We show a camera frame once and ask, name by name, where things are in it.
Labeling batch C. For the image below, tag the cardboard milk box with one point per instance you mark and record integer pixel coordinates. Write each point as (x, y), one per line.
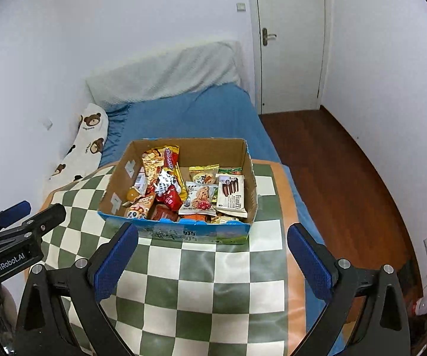
(233, 157)

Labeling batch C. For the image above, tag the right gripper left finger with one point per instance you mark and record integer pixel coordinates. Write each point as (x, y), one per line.
(43, 326)

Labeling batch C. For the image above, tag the checkered green white mat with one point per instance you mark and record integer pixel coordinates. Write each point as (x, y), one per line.
(210, 299)

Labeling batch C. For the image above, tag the blue bed sheet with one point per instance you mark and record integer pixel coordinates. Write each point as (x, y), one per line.
(223, 111)

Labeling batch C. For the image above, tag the colourful candy bag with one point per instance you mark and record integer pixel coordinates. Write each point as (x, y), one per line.
(204, 174)

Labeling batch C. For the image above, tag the brown egg packet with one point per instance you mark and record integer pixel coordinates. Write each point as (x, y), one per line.
(132, 195)

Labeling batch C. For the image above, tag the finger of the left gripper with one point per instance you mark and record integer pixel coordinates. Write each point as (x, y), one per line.
(14, 213)
(45, 221)

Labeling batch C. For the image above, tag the door handle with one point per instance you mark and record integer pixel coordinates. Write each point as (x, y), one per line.
(267, 36)

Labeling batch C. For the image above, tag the grey white blanket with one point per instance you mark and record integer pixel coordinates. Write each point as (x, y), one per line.
(171, 73)

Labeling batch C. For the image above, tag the cookie snack packet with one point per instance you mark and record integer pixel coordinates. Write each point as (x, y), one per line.
(200, 200)

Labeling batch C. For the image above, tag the red triangular snack packet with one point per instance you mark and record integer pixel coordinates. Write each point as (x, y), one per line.
(170, 198)

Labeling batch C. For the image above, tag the white door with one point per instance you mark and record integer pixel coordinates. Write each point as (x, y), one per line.
(289, 69)

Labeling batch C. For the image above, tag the bear print pillow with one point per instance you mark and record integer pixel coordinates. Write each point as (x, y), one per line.
(84, 155)

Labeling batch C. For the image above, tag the yellow panda snack bag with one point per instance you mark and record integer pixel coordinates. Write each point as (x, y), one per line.
(153, 162)

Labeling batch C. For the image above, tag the orange chip packet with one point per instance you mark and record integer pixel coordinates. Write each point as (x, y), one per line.
(162, 212)

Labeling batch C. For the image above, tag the orange panda snack bag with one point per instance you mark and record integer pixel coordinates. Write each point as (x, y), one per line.
(140, 207)

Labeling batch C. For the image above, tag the white chocolate biscuit packet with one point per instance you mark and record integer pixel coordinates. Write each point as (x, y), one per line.
(231, 195)

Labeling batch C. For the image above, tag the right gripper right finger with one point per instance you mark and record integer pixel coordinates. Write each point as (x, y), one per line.
(382, 327)

